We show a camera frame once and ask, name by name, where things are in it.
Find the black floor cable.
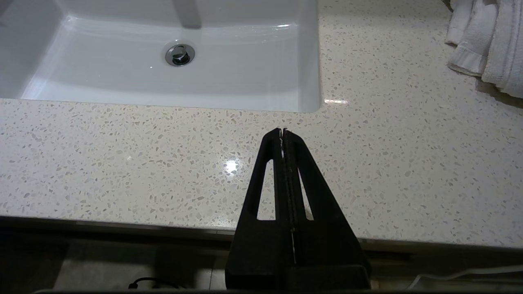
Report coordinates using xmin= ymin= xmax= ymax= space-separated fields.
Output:
xmin=128 ymin=277 xmax=174 ymax=290

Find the white towel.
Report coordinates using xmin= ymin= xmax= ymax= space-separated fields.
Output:
xmin=444 ymin=0 xmax=523 ymax=100

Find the white floor cable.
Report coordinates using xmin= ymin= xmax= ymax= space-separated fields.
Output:
xmin=409 ymin=265 xmax=523 ymax=288

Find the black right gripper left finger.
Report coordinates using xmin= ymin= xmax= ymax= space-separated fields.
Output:
xmin=226 ymin=128 xmax=294 ymax=269

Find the chrome drain stopper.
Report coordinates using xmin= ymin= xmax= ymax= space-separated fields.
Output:
xmin=165 ymin=42 xmax=196 ymax=68

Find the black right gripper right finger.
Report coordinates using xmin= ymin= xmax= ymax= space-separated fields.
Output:
xmin=284 ymin=129 xmax=371 ymax=269

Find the white sink basin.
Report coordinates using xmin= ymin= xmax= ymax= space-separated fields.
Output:
xmin=0 ymin=0 xmax=322 ymax=114

